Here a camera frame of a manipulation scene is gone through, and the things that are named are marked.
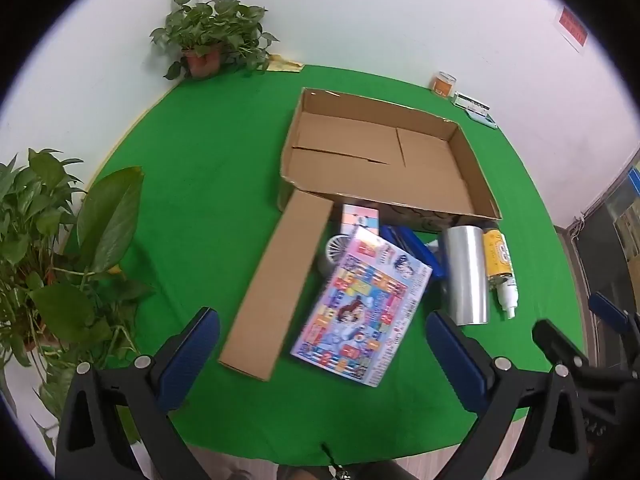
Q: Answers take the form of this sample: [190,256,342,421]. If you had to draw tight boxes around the yellow jar with black lid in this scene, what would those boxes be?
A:
[481,226,513,278]

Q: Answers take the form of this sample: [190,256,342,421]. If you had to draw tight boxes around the silver cylinder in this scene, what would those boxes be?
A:
[439,225,490,326]

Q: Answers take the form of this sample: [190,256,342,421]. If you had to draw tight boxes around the white handheld fan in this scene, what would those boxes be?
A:
[320,234,353,277]

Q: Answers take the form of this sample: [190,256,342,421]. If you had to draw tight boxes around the large leafy potted plant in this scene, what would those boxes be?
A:
[0,147,156,456]

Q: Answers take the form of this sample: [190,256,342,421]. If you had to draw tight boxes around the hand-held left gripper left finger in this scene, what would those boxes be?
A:
[55,306,221,480]

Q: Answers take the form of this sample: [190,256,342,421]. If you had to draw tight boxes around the small orange jar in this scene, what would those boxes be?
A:
[432,71,457,98]

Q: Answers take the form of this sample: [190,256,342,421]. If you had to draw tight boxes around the small potted pothos plant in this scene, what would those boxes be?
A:
[150,0,280,81]

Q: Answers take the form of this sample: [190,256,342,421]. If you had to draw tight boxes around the yellow paper sheet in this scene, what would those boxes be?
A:
[267,54,305,73]

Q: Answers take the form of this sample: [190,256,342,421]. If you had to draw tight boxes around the long narrow cardboard box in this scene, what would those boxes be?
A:
[218,189,335,382]

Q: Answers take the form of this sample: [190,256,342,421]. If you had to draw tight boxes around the green tablecloth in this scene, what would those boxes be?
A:
[62,64,586,461]

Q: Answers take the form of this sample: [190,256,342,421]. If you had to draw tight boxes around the blue box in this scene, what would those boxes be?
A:
[379,225,447,281]

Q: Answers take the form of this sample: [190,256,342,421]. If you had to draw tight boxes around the red wall sign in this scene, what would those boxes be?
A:
[555,5,590,52]

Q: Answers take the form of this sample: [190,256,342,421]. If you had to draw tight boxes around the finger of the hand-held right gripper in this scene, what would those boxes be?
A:
[587,291,632,336]
[531,319,591,368]

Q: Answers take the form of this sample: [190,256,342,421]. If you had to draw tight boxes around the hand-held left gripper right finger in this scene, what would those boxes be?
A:
[425,310,591,480]

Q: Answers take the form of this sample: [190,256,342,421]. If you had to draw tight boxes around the pastel puzzle cube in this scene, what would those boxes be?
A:
[340,203,382,238]

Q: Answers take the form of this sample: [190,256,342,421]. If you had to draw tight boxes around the glass door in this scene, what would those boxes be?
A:
[555,147,640,311]

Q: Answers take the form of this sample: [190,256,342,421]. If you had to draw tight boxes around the large cardboard box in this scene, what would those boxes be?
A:
[276,87,502,233]

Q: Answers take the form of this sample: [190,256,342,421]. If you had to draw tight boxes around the white and green box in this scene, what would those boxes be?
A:
[451,91,488,113]

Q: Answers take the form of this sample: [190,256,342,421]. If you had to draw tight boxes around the colourful cartoon puzzle box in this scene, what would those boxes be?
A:
[290,225,433,388]

